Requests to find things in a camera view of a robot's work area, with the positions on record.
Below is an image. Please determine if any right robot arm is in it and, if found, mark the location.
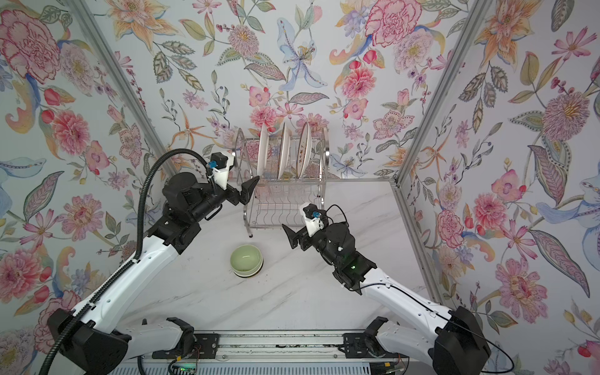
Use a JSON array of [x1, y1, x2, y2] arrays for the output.
[[283, 219, 492, 374]]

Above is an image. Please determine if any brown rimmed plate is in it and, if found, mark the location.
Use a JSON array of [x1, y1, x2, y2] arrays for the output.
[[296, 123, 313, 179]]

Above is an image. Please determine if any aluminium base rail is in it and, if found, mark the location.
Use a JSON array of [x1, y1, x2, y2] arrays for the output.
[[135, 329, 479, 364]]

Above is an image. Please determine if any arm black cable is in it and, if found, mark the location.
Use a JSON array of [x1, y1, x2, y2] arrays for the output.
[[322, 203, 516, 375], [37, 148, 209, 375]]

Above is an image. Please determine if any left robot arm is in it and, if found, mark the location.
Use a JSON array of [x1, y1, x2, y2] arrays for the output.
[[40, 170, 259, 374]]

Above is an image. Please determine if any pale green bowl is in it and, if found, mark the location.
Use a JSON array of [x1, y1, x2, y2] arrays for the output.
[[230, 245, 264, 271]]

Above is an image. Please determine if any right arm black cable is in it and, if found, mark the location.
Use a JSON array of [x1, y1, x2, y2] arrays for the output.
[[322, 203, 516, 375]]

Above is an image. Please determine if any chrome two-tier dish rack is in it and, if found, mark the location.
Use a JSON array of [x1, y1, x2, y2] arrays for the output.
[[231, 128, 331, 238]]

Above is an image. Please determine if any patterned plate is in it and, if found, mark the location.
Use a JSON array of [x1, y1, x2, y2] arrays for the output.
[[277, 123, 292, 180]]

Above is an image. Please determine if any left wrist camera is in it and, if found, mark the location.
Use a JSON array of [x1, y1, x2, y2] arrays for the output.
[[207, 152, 235, 190]]

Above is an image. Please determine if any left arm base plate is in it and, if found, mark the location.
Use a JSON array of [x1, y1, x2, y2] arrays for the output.
[[151, 333, 220, 359]]

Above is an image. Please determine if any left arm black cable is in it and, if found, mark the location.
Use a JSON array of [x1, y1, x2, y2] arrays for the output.
[[37, 148, 209, 375]]

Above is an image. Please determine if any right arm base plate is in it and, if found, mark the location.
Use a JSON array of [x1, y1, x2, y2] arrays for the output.
[[342, 332, 406, 359]]

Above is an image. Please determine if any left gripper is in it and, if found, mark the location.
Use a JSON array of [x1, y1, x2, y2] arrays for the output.
[[188, 176, 260, 225]]

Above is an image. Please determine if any white plate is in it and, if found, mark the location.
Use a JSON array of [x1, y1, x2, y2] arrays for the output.
[[256, 123, 269, 177]]

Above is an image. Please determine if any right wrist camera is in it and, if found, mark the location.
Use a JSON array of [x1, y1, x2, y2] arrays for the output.
[[299, 202, 328, 237]]

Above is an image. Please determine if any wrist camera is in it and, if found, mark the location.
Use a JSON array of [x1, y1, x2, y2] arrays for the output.
[[207, 152, 235, 190], [299, 202, 328, 237]]

